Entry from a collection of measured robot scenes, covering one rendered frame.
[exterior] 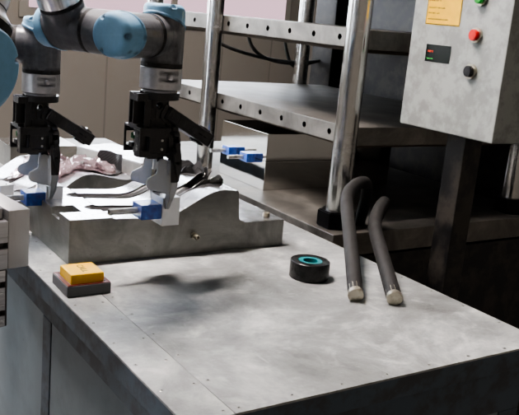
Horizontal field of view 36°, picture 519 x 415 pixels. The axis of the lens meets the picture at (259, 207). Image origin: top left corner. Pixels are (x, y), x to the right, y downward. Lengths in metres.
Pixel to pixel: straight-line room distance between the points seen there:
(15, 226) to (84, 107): 3.29
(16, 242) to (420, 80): 1.12
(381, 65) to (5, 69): 2.31
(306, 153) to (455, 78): 0.71
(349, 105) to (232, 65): 3.07
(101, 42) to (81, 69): 3.12
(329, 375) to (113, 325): 0.35
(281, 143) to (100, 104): 2.26
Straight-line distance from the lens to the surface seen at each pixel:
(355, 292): 1.47
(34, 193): 1.69
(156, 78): 1.41
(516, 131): 1.87
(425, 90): 1.96
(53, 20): 1.39
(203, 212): 1.66
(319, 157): 2.49
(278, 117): 2.33
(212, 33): 2.61
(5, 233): 1.20
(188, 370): 1.15
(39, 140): 1.66
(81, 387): 1.51
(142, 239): 1.61
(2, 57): 1.03
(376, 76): 3.21
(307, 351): 1.25
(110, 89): 4.54
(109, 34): 1.31
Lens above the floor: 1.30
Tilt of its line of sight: 14 degrees down
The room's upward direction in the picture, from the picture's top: 5 degrees clockwise
